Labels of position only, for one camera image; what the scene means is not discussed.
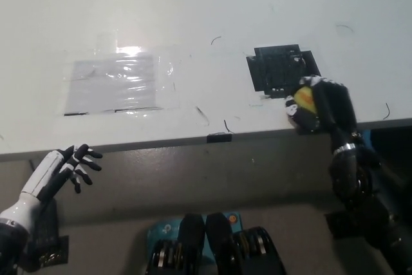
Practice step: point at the blue blurry object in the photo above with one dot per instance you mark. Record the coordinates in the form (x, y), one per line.
(367, 139)

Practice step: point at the orange yellow tennis ball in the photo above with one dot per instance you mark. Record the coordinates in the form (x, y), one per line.
(305, 98)

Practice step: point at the short black tape strip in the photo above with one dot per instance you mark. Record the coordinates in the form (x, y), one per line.
(219, 138)

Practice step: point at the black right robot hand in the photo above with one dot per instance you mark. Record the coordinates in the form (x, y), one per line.
(338, 110)

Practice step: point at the clear plastic sheet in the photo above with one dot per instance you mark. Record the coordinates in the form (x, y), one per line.
(112, 85)

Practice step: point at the teal router box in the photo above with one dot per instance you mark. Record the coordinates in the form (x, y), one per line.
(164, 228)

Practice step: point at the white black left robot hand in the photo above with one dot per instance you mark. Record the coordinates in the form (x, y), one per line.
(45, 175)

